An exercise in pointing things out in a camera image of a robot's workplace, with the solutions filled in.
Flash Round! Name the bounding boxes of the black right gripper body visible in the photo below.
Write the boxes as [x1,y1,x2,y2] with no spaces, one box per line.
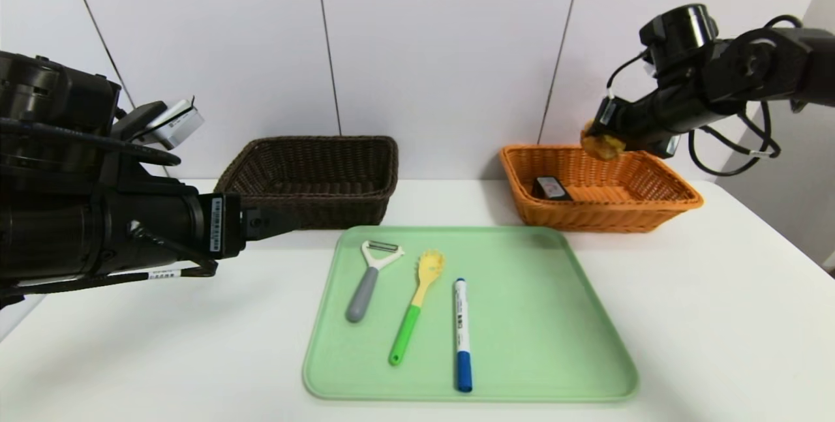
[593,96,662,152]

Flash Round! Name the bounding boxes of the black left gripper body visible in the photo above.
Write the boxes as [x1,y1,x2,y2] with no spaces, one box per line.
[116,179,246,260]

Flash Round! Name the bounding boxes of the pink yellow bun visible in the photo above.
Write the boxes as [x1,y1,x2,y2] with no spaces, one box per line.
[581,121,628,162]

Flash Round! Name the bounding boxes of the black strawberry gum box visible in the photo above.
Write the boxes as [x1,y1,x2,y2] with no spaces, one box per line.
[532,176,573,202]

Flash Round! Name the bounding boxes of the white marker blue cap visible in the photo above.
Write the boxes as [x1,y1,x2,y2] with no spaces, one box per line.
[454,278,474,393]

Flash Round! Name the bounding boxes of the orange wicker basket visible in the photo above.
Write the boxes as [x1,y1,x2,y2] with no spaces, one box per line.
[500,145,704,234]

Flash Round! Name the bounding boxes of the dark brown wicker basket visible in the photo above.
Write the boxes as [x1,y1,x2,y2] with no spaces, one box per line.
[214,136,399,231]

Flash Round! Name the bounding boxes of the light green plastic tray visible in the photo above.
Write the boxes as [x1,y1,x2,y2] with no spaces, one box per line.
[302,226,640,402]

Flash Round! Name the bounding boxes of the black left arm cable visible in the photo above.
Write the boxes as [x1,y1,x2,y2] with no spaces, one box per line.
[0,259,219,297]

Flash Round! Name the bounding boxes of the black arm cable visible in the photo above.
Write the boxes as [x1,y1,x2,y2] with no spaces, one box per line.
[688,99,782,177]
[0,259,219,297]

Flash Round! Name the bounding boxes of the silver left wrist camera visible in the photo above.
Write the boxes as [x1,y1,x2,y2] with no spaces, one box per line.
[116,99,205,151]

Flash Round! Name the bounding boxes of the white peeler grey handle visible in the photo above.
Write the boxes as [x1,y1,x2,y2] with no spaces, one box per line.
[346,241,405,323]

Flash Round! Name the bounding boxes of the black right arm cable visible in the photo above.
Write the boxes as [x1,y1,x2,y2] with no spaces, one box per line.
[688,99,782,177]

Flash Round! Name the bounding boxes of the yellow pasta fork green handle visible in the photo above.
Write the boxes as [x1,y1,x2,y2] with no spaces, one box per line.
[389,250,446,367]

